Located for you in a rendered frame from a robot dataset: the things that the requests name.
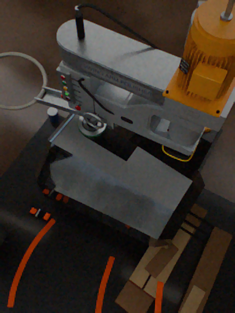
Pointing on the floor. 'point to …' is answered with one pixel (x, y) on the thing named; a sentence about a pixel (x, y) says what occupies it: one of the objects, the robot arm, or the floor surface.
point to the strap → (101, 280)
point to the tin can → (53, 114)
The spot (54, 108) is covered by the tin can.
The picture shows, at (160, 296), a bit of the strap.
